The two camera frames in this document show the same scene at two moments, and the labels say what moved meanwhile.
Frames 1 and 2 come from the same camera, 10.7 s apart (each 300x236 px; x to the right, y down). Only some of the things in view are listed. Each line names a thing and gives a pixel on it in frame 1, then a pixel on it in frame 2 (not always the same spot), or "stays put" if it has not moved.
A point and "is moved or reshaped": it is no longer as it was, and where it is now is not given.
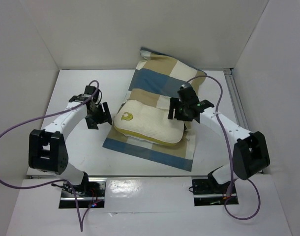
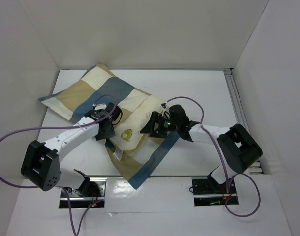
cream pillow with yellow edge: x=143 y=120 is moved or reshaped
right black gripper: x=179 y=112 to x=155 y=125
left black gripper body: x=98 y=116 to x=104 y=134
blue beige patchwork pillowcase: x=180 y=155 to x=98 y=94
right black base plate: x=210 y=186 stays put
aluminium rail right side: x=236 y=99 stays put
